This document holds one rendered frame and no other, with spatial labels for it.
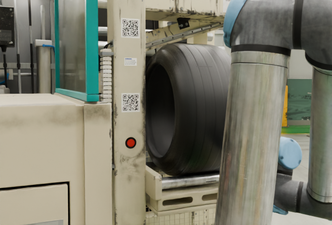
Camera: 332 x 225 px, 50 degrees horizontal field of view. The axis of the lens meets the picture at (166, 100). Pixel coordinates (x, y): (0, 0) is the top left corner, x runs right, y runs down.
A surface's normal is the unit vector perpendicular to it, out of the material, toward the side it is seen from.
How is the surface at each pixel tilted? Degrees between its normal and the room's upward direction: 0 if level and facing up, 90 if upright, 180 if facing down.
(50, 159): 90
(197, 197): 90
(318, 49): 135
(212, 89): 71
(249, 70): 85
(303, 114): 90
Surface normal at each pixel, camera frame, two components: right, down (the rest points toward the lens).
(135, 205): 0.37, 0.05
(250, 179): -0.12, 0.00
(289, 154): 0.39, -0.17
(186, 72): -0.40, -0.37
